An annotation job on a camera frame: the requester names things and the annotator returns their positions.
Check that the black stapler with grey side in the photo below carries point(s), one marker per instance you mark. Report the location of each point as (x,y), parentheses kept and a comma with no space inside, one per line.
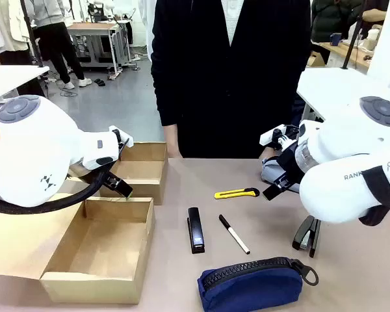
(307,235)

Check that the person's right forearm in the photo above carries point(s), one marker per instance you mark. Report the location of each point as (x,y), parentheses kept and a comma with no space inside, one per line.
(165,104)

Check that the white side table with pole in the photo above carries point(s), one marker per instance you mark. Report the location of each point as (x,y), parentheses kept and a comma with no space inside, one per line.
(9,79)

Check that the white cylinder object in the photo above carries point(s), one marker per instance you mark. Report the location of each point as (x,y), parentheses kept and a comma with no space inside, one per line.
(373,39)

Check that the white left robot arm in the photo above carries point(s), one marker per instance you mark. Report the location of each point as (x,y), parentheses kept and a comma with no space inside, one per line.
(29,146)

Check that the black tripod pole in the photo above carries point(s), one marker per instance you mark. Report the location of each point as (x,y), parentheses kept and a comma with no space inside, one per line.
(31,32)

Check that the yellow utility knife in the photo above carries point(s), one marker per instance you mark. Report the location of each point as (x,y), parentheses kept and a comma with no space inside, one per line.
(234,194)

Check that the navy blue zipper pouch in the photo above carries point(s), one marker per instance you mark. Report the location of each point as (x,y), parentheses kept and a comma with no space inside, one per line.
(250,289)

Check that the person in black coat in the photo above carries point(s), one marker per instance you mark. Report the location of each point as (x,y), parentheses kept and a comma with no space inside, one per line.
(214,81)

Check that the brown top workbench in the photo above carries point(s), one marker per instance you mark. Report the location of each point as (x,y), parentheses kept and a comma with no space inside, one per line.
(94,27)

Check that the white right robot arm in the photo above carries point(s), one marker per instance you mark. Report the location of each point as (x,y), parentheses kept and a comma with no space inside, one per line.
(344,146)

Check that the wooden bench top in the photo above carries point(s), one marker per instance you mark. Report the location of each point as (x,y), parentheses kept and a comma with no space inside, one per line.
(351,52)

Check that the dark blue mug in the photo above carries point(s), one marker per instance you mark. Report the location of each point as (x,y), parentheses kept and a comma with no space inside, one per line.
(336,39)

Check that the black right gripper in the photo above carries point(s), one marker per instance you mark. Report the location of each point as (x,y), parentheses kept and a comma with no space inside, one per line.
(287,162)

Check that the bystander in white jacket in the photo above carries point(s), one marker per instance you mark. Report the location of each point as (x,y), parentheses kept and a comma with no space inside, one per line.
(5,26)

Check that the thin black stand pole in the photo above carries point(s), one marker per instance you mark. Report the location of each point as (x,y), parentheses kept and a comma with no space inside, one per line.
(352,39)

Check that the closed black stapler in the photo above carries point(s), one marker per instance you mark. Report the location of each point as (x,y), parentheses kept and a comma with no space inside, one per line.
(196,230)

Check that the light grey garment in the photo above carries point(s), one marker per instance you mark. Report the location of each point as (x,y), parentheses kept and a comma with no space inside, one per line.
(273,169)

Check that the black white marker pen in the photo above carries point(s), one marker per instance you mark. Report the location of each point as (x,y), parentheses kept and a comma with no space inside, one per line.
(234,233)

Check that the small open cardboard box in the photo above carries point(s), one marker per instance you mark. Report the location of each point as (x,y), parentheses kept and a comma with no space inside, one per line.
(143,169)

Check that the large open cardboard box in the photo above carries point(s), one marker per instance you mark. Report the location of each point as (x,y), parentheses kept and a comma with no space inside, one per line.
(97,247)

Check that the bystander in grey top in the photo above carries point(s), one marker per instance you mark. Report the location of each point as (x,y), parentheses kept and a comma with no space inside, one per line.
(57,35)

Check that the bystander in dark jacket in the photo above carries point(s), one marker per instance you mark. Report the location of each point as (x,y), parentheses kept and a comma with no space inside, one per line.
(331,19)

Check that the person's left forearm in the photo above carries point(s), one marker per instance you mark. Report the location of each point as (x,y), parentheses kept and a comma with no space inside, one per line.
(302,91)

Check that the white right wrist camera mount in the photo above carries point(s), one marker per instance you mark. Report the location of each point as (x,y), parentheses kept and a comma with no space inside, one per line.
(268,136)

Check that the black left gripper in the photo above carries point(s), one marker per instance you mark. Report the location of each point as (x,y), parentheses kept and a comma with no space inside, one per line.
(110,180)

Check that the person's right hand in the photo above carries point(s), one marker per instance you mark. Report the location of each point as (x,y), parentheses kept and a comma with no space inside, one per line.
(173,143)

